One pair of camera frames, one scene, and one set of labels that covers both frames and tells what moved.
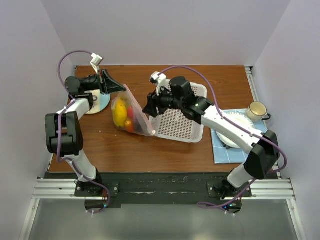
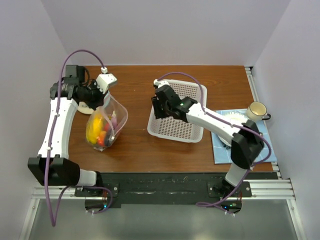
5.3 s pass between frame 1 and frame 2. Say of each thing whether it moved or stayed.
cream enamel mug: stayed
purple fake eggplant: moved
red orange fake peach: moved
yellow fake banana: moved
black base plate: stayed
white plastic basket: stayed
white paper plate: stayed
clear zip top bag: moved
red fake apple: moved
